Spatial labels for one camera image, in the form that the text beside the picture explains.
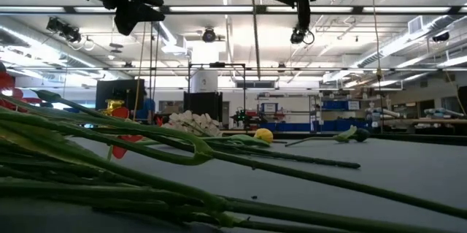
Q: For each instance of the white artificial flower bunch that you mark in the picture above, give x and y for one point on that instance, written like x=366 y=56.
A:
x=193 y=121

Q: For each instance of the white framed sign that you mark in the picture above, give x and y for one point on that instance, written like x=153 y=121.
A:
x=269 y=107

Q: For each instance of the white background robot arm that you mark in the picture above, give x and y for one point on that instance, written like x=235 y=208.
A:
x=381 y=112
x=443 y=112

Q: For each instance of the yellow artificial tulip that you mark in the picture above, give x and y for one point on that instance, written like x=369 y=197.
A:
x=263 y=135
x=361 y=135

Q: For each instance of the white ceiling vent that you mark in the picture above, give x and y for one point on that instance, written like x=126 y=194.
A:
x=416 y=25

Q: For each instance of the thin black rig frame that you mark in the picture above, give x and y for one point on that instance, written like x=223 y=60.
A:
x=217 y=65

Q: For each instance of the person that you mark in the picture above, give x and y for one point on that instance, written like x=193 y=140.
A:
x=147 y=110

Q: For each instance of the white cylindrical tank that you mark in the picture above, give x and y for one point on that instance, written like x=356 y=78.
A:
x=204 y=81

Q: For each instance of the yellow glass vase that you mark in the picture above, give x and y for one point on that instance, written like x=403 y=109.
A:
x=109 y=104

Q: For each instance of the blue shelf bins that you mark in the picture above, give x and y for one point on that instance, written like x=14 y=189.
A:
x=335 y=105

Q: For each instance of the black overhead light rail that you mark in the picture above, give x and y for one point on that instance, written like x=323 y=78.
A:
x=164 y=9

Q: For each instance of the black panel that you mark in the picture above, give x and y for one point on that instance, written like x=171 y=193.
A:
x=202 y=105

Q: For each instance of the black dome ceiling camera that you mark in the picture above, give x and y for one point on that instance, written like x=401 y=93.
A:
x=209 y=36

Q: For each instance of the black ceiling projector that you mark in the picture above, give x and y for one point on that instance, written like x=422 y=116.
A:
x=441 y=36

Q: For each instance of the device with green lights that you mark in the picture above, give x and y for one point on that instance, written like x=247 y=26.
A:
x=240 y=116

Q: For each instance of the black monitor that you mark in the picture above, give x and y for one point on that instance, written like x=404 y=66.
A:
x=120 y=92

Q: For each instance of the blue-grey table mat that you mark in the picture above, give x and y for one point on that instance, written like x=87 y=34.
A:
x=401 y=167

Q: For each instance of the row of blue bins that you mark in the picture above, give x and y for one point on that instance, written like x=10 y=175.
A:
x=310 y=126

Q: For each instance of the wooden workbench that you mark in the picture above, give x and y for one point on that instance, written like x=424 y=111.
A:
x=438 y=121

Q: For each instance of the black rail-mounted camera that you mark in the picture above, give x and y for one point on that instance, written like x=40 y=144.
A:
x=63 y=30

